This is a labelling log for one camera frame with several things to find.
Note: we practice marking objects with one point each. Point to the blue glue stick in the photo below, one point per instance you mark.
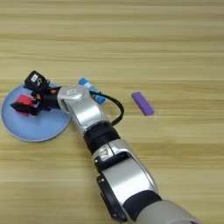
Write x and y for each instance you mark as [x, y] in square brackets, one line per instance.
[86, 83]

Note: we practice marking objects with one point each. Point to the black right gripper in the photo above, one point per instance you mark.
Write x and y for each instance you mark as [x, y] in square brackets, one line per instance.
[48, 100]

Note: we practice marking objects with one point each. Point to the purple rectangular block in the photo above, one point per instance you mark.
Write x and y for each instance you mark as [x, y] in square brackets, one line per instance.
[143, 103]

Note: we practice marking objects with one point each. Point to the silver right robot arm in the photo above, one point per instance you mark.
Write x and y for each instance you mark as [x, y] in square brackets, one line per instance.
[87, 112]

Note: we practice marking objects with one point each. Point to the red cube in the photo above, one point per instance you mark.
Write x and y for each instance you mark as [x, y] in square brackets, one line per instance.
[23, 100]

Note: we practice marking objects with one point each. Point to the light blue round plate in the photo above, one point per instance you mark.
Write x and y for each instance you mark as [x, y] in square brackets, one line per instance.
[38, 128]

